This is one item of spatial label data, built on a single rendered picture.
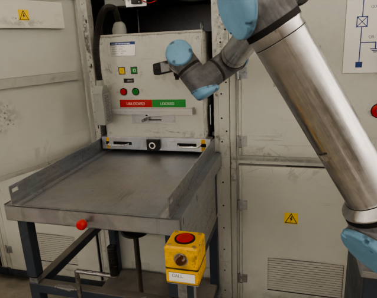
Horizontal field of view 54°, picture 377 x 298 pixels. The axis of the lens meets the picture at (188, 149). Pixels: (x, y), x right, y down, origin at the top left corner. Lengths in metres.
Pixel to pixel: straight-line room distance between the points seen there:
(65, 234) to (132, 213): 1.10
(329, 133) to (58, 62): 1.32
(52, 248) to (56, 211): 1.06
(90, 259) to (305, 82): 1.73
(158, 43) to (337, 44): 0.73
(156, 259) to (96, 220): 0.90
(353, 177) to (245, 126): 0.88
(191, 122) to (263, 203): 0.50
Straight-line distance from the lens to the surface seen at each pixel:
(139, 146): 1.76
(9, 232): 2.46
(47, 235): 2.30
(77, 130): 1.87
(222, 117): 1.67
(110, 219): 1.18
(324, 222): 1.79
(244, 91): 1.61
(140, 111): 1.68
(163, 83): 1.67
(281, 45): 0.74
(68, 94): 1.83
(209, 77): 1.27
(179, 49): 1.27
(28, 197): 1.41
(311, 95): 0.76
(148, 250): 2.05
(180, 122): 1.67
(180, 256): 0.86
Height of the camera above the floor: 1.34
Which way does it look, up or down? 16 degrees down
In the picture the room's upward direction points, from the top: 3 degrees counter-clockwise
